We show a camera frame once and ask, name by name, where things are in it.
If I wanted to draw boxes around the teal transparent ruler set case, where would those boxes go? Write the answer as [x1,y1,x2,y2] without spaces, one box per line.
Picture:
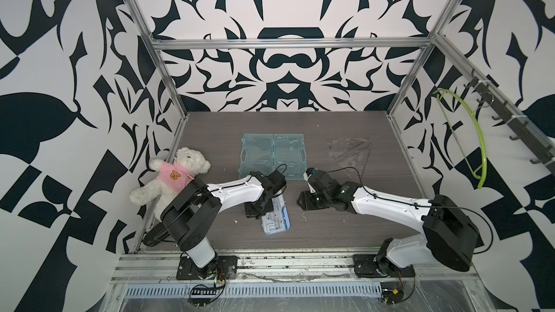
[238,134,307,181]

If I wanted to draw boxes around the blue transparent geometry set case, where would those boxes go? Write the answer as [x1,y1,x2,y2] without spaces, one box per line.
[262,195,291,235]

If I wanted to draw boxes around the clear triangle ruler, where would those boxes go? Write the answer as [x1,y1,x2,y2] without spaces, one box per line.
[326,137,372,182]

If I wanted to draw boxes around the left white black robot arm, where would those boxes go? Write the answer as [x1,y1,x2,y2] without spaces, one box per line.
[143,170,286,275]

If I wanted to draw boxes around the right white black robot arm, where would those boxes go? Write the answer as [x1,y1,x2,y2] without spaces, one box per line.
[297,168,479,278]

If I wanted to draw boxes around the white teddy bear pink shirt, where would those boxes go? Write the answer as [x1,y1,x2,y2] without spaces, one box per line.
[129,147,211,221]

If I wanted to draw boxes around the green hanging tube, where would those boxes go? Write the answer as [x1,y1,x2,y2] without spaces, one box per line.
[434,88,489,189]

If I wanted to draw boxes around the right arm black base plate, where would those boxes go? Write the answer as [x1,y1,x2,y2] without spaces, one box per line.
[353,254,416,278]

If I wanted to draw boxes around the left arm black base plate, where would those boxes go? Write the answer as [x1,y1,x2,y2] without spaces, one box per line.
[176,255,238,280]

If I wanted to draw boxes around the black wall hook rail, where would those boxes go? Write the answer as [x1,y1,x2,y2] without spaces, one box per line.
[465,69,554,175]

